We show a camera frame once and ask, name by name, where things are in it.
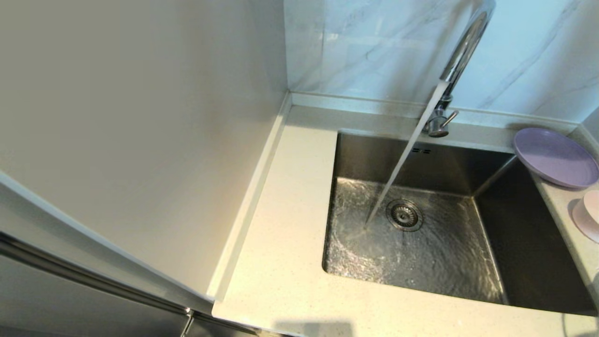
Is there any running water stream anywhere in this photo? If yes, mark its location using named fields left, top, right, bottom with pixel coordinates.
left=364, top=80, right=450, bottom=230

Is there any chrome refrigerator door handle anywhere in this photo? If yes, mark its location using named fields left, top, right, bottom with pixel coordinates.
left=0, top=233, right=195, bottom=337

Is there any stainless steel sink basin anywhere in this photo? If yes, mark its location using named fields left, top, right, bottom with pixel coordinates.
left=322, top=131, right=597, bottom=315

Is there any chrome gooseneck kitchen faucet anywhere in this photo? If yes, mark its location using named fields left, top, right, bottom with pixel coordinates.
left=424, top=0, right=497, bottom=138

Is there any purple plastic plate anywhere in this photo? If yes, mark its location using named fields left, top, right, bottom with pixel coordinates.
left=513, top=127, right=599, bottom=189

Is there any round metal drain strainer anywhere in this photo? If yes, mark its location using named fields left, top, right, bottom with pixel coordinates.
left=386, top=199, right=425, bottom=233

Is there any pink plastic cup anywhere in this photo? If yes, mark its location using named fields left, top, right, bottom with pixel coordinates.
left=571, top=190, right=599, bottom=243

